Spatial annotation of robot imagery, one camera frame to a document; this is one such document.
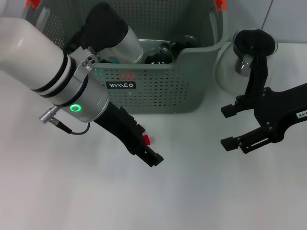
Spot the grey perforated storage basket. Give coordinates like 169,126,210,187
24,0,228,115

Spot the thin dark background cable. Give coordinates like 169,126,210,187
261,0,274,29

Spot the left arm grey cable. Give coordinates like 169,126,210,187
39,107,91,135

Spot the glass carafe with black lid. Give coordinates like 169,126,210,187
215,28,279,97

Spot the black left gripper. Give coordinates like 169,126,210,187
93,103,164,168

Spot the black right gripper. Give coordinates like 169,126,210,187
220,82,307,154

